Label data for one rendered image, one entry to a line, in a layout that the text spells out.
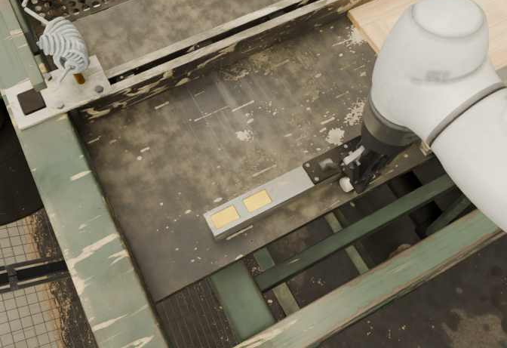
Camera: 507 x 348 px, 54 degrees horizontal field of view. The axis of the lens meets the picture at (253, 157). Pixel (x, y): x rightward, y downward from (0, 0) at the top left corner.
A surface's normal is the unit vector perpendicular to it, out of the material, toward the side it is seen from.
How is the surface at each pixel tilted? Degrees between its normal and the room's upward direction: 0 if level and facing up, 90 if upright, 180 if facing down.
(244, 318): 51
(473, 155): 3
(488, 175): 12
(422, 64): 28
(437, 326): 0
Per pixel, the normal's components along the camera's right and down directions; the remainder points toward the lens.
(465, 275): -0.67, 0.05
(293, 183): 0.03, -0.44
